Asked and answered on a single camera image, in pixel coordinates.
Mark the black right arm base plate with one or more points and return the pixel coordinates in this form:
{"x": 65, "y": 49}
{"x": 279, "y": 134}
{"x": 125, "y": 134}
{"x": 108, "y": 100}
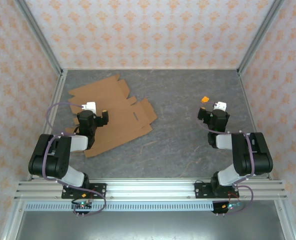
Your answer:
{"x": 202, "y": 191}

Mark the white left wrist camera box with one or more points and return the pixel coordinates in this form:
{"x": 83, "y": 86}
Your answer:
{"x": 90, "y": 106}

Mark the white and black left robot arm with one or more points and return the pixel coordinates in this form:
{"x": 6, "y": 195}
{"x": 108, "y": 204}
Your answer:
{"x": 57, "y": 155}

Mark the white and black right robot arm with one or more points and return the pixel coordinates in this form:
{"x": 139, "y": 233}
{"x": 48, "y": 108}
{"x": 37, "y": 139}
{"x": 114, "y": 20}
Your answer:
{"x": 245, "y": 152}

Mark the aluminium mounting rail beam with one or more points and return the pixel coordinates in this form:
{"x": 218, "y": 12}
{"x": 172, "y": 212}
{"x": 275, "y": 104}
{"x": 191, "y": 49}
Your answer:
{"x": 150, "y": 190}

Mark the small orange block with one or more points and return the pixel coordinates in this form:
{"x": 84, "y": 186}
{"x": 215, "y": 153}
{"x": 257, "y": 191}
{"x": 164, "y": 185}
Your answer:
{"x": 205, "y": 100}

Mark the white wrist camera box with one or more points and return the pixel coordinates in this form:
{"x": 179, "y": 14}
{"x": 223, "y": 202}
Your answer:
{"x": 90, "y": 106}
{"x": 221, "y": 105}

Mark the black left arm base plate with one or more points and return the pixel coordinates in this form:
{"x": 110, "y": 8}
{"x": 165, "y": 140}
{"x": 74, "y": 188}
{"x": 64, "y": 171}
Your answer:
{"x": 97, "y": 191}

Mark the grey metal shelf plate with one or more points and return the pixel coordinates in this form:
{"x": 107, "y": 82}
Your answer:
{"x": 150, "y": 225}

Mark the brown cardboard box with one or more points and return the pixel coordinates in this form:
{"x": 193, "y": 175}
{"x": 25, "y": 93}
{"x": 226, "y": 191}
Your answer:
{"x": 112, "y": 95}

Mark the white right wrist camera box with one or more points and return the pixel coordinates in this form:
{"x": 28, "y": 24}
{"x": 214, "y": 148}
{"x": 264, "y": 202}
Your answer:
{"x": 221, "y": 105}

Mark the aluminium frame post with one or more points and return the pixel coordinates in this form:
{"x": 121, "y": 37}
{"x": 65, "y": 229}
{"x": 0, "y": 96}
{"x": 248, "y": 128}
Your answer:
{"x": 260, "y": 35}
{"x": 37, "y": 35}

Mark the aluminium table side rail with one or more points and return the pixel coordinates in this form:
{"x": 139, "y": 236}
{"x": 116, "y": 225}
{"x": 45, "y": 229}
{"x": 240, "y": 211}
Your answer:
{"x": 58, "y": 95}
{"x": 249, "y": 105}

